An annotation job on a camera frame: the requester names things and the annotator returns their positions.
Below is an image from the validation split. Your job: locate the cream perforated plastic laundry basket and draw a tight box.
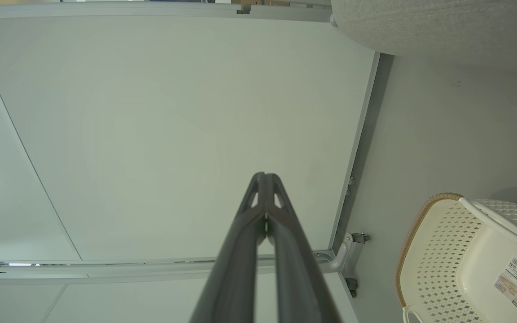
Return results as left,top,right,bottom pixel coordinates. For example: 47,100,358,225
395,193,517,323

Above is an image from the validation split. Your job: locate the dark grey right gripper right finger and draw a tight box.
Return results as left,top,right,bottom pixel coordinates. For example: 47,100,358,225
266,173,342,323

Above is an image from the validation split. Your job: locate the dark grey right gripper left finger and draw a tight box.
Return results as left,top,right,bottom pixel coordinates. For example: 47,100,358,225
189,172,267,323

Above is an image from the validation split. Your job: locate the wide white partition panel grey frame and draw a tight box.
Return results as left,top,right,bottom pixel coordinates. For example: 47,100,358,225
0,4,382,275

